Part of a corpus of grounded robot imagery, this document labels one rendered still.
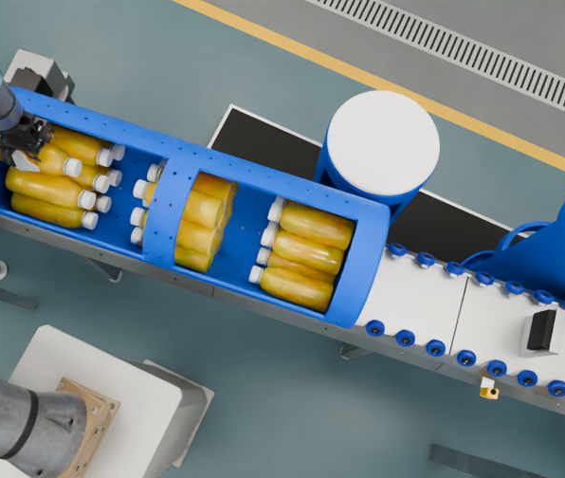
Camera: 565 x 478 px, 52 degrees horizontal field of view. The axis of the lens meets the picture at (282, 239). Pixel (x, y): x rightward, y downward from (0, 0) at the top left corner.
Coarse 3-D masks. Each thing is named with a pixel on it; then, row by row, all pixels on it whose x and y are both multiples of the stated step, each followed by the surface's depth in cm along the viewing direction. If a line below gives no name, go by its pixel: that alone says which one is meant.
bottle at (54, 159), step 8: (48, 144) 123; (24, 152) 122; (40, 152) 122; (48, 152) 122; (56, 152) 122; (64, 152) 124; (32, 160) 122; (48, 160) 122; (56, 160) 122; (64, 160) 123; (40, 168) 122; (48, 168) 122; (56, 168) 123; (64, 168) 123
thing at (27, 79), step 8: (16, 72) 145; (24, 72) 145; (32, 72) 146; (16, 80) 145; (24, 80) 145; (32, 80) 145; (40, 80) 145; (24, 88) 144; (32, 88) 144; (40, 88) 146; (48, 88) 151; (48, 96) 152
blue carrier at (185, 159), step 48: (144, 144) 119; (192, 144) 125; (0, 192) 135; (240, 192) 140; (288, 192) 118; (336, 192) 123; (96, 240) 124; (144, 240) 118; (240, 240) 142; (384, 240) 115; (240, 288) 123; (336, 288) 139
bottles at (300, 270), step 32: (160, 160) 134; (96, 192) 137; (64, 224) 131; (96, 224) 134; (224, 224) 134; (192, 256) 129; (288, 256) 129; (320, 256) 128; (288, 288) 128; (320, 288) 128
